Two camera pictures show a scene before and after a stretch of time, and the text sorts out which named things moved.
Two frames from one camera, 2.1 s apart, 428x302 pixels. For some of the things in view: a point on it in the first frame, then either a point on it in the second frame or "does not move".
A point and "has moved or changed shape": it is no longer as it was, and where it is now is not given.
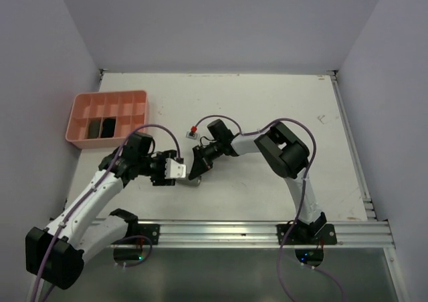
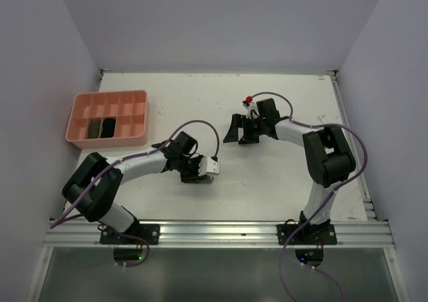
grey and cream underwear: [187, 182] has moved or changed shape
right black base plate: [298, 235] does not move
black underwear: [108, 127] does not move
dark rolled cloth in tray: [93, 129] does not move
